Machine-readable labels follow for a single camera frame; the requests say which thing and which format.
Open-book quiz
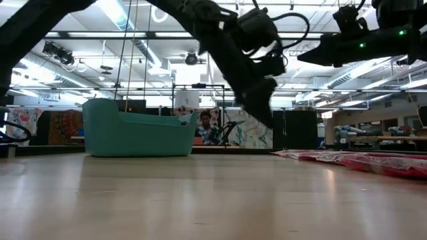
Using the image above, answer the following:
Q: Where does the black articulated stand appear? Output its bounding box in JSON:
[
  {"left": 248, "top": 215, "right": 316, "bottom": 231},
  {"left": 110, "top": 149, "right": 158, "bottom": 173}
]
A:
[{"left": 220, "top": 120, "right": 238, "bottom": 147}]

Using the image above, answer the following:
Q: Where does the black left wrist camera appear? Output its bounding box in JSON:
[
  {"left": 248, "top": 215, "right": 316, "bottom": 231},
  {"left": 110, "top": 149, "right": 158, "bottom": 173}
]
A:
[{"left": 237, "top": 8, "right": 280, "bottom": 51}]

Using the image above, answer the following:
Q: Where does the round black ceiling fixture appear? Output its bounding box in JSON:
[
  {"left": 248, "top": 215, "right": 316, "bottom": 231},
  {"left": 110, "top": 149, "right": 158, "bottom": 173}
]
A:
[{"left": 184, "top": 51, "right": 199, "bottom": 66}]

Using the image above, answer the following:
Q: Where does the person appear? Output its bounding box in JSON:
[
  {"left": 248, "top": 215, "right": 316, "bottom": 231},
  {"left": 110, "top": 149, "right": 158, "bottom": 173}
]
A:
[{"left": 195, "top": 109, "right": 221, "bottom": 147}]

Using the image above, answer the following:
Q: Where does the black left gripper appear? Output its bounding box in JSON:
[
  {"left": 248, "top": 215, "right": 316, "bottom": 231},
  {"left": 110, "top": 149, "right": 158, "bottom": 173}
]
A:
[{"left": 220, "top": 39, "right": 286, "bottom": 129}]

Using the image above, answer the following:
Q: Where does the floral pattern cloth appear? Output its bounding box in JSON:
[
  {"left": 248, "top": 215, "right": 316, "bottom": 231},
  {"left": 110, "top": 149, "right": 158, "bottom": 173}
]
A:
[{"left": 6, "top": 107, "right": 44, "bottom": 147}]

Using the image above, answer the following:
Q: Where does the white hanging box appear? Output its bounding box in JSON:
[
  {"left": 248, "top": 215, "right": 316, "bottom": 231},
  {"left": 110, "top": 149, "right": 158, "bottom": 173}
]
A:
[{"left": 174, "top": 89, "right": 200, "bottom": 109}]

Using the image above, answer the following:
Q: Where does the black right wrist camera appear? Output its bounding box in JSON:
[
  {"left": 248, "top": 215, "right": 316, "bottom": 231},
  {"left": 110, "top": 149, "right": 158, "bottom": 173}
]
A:
[{"left": 332, "top": 3, "right": 370, "bottom": 34}]

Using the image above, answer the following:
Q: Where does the teal plastic basket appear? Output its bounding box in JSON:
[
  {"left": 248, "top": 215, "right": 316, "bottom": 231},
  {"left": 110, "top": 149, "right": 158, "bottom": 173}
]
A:
[{"left": 82, "top": 98, "right": 198, "bottom": 157}]

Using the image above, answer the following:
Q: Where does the marble pattern panel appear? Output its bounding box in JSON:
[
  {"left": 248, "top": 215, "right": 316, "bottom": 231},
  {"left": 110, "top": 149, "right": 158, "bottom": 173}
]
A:
[{"left": 223, "top": 109, "right": 274, "bottom": 149}]

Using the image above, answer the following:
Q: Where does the dark orange patterned cloth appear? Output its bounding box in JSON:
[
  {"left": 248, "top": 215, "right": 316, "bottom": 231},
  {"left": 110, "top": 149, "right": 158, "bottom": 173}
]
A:
[{"left": 36, "top": 109, "right": 84, "bottom": 146}]

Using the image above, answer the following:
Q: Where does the red popcorn bag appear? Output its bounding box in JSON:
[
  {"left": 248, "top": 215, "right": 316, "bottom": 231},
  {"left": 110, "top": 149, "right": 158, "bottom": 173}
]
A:
[
  {"left": 290, "top": 150, "right": 354, "bottom": 158},
  {"left": 366, "top": 163, "right": 427, "bottom": 180},
  {"left": 272, "top": 149, "right": 321, "bottom": 155},
  {"left": 300, "top": 152, "right": 401, "bottom": 164},
  {"left": 333, "top": 155, "right": 427, "bottom": 173}
]

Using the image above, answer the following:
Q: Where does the black partition panel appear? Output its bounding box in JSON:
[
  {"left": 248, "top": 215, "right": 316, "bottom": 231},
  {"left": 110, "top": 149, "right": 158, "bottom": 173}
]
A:
[{"left": 272, "top": 109, "right": 318, "bottom": 150}]

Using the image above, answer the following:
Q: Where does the wooden top cart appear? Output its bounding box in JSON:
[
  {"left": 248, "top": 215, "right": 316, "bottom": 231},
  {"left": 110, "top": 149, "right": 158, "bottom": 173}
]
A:
[{"left": 333, "top": 135, "right": 427, "bottom": 151}]

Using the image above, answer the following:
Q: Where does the black ceiling device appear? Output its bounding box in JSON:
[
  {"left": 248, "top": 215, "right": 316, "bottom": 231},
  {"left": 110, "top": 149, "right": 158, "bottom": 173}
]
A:
[{"left": 41, "top": 41, "right": 76, "bottom": 66}]

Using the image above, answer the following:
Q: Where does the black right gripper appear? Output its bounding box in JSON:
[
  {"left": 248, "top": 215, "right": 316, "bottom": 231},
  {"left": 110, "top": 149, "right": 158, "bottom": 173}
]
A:
[{"left": 297, "top": 31, "right": 373, "bottom": 67}]

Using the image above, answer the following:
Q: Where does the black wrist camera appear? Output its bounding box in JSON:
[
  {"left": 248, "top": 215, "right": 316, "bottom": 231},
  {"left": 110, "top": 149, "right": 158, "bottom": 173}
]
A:
[
  {"left": 237, "top": 8, "right": 280, "bottom": 51},
  {"left": 332, "top": 3, "right": 370, "bottom": 34}
]

